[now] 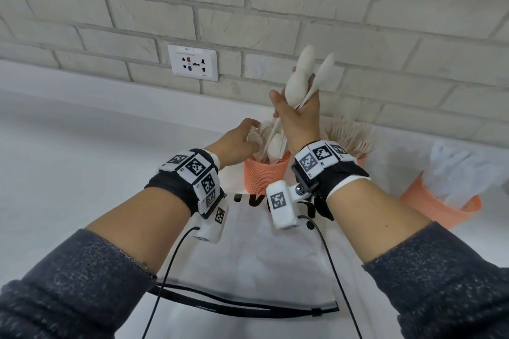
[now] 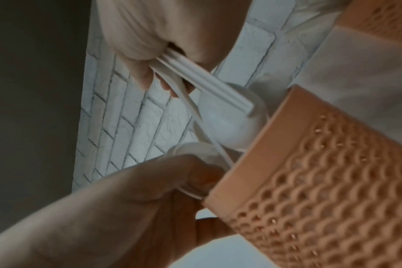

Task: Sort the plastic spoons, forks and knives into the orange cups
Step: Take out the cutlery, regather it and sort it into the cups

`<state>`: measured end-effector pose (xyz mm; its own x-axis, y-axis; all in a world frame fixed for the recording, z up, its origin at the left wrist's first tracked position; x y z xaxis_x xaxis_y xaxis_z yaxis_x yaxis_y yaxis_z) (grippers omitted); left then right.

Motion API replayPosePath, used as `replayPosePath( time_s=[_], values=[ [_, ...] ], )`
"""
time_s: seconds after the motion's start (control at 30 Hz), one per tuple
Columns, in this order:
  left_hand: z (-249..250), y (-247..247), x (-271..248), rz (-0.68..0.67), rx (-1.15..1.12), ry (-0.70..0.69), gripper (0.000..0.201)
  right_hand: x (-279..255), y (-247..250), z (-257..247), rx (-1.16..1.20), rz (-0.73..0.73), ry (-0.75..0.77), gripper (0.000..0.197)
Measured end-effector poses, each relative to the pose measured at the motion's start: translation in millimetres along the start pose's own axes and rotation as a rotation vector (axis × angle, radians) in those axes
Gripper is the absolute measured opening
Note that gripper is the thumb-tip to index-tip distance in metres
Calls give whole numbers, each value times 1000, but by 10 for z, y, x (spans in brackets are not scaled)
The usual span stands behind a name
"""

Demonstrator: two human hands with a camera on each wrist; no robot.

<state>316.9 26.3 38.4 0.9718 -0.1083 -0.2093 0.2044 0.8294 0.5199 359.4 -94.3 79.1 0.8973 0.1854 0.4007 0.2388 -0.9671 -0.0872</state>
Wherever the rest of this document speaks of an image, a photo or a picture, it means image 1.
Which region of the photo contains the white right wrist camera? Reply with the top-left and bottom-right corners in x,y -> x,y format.
265,180 -> 315,230

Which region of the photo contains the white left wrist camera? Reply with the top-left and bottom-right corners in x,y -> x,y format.
190,198 -> 230,244

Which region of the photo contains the black camera cable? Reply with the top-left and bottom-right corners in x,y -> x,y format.
142,226 -> 201,339
298,215 -> 363,339

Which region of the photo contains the person's left forearm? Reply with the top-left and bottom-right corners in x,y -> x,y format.
0,186 -> 191,339

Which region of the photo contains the person's right forearm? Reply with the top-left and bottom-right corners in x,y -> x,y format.
326,179 -> 509,339

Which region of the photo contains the person's left hand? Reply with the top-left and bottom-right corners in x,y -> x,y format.
205,118 -> 261,171

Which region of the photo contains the person's right hand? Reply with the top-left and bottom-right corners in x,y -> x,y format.
268,84 -> 322,155

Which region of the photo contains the black left camera cable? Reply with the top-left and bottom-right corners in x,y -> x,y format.
142,226 -> 201,339

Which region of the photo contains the white wall socket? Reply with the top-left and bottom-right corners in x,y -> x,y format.
167,44 -> 219,82

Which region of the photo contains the bunch of white plastic spoons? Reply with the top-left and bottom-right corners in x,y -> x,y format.
246,120 -> 289,165

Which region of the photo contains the bunch of white plastic knives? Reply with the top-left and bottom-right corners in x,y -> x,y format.
422,142 -> 509,210

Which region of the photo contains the orange mesh spoon cup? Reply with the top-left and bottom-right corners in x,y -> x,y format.
243,151 -> 292,197

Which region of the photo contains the grey zip pouch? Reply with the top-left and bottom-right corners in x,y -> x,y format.
147,191 -> 341,319

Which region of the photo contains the black wristband with markers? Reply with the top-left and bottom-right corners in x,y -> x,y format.
144,148 -> 222,219
291,140 -> 371,221

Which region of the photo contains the black left wristband with markers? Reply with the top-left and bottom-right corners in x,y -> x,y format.
144,148 -> 222,219

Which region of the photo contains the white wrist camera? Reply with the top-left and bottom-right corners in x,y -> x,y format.
265,180 -> 315,230
190,198 -> 230,244

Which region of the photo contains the bunch of white plastic forks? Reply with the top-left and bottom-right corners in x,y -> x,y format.
324,120 -> 376,159

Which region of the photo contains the black right camera cable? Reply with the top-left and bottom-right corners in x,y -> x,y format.
298,215 -> 363,339

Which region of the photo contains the black right wristband with markers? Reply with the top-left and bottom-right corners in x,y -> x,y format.
291,140 -> 371,221

